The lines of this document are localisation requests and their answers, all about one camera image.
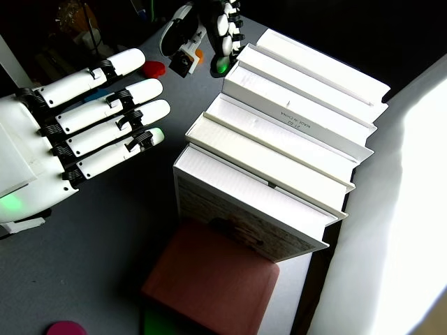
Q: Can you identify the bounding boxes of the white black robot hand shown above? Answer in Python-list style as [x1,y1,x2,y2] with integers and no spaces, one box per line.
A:
[197,0,247,80]
[0,47,172,225]

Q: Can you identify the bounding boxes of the white book faint spine text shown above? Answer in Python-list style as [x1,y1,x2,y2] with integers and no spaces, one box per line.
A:
[222,65,379,156]

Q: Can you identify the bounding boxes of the red heart toy block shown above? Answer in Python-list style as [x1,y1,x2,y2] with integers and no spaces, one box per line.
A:
[141,60,167,80]

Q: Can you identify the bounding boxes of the white Special Issue book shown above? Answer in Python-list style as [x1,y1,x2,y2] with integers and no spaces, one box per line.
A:
[236,43,390,133]

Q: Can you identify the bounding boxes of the white book gold Chinese characters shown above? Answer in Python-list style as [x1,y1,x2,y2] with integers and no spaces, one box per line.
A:
[256,27,392,105]

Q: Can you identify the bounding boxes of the blue round toy block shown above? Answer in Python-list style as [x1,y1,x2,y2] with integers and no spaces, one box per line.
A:
[82,87,112,105]

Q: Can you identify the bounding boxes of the grey table cloth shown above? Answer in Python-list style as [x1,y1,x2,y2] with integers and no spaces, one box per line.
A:
[0,15,447,335]

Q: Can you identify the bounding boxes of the pink round toy block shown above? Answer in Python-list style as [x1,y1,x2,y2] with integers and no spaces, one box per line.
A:
[46,320,88,335]

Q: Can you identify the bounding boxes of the green toy block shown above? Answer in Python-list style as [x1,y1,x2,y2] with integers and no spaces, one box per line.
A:
[141,306,179,335]

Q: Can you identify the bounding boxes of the red hardcover book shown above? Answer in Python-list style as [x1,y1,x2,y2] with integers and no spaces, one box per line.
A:
[140,218,310,335]

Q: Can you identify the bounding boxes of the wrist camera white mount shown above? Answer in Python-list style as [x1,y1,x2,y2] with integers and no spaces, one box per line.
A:
[168,26,207,76]

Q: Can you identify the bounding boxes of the white frame post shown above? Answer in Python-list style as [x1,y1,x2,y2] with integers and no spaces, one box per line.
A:
[0,34,36,97]

